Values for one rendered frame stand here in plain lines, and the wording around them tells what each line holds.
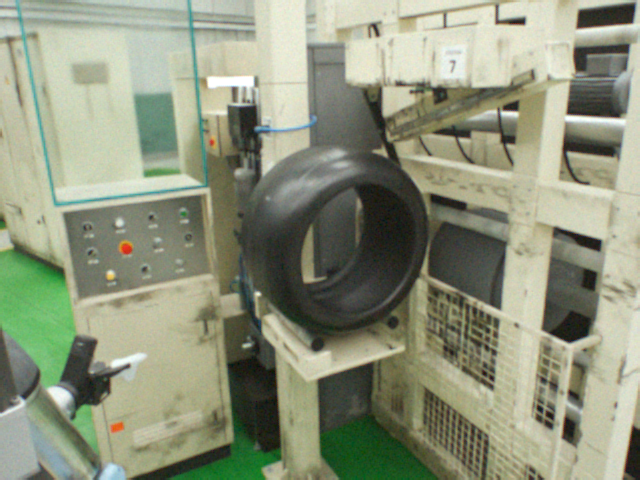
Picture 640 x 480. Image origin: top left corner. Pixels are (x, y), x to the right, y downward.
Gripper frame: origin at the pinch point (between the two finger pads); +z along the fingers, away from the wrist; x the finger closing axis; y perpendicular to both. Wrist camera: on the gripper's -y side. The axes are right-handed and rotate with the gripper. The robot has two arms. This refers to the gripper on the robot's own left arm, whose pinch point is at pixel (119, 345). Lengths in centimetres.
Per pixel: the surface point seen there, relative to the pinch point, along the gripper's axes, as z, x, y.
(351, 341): 59, 49, 20
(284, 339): 47, 29, 17
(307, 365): 35, 40, 17
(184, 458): 69, -18, 101
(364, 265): 78, 47, -2
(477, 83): 43, 73, -69
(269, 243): 30.0, 26.4, -21.9
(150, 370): 63, -31, 55
